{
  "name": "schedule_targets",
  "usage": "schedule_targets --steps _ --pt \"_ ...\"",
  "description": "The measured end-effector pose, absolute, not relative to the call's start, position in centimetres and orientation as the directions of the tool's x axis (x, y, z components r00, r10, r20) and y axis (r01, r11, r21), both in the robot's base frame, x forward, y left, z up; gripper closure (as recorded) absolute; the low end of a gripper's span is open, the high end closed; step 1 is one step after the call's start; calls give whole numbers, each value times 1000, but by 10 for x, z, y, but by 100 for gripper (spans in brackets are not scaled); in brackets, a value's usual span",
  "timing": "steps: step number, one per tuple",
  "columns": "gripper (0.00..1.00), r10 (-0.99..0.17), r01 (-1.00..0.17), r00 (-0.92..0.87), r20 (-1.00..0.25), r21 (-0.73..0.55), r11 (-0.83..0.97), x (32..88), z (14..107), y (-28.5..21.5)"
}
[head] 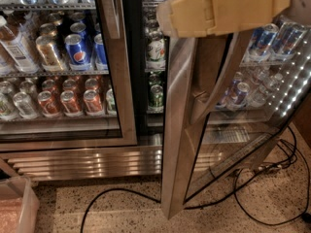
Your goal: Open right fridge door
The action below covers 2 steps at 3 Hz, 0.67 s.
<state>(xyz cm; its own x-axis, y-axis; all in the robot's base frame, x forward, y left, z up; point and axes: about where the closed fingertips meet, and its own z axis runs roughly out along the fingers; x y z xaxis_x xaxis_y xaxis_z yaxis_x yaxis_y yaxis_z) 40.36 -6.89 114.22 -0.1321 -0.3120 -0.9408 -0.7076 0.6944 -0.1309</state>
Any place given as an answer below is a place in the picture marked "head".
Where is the glass fridge door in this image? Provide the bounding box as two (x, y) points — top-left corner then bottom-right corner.
(161, 9), (311, 218)
(0, 0), (136, 149)

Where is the steel fridge bottom grille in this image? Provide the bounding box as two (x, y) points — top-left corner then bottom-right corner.
(0, 143), (280, 182)

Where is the water bottle white cap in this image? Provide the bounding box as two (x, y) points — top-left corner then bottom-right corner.
(247, 73), (283, 108)

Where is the blue Pepsi can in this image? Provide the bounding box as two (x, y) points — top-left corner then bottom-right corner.
(65, 34), (91, 71)

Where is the gold soda can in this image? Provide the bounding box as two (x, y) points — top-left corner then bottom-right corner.
(36, 35), (67, 72)

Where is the red soda can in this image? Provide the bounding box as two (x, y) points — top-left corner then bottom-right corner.
(60, 90), (83, 116)

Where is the iced tea bottle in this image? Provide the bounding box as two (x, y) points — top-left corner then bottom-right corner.
(0, 16), (39, 74)

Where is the clear plastic storage bin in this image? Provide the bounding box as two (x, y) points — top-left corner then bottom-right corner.
(0, 177), (40, 233)

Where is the black floor cable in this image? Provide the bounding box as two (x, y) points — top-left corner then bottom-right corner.
(79, 125), (311, 233)

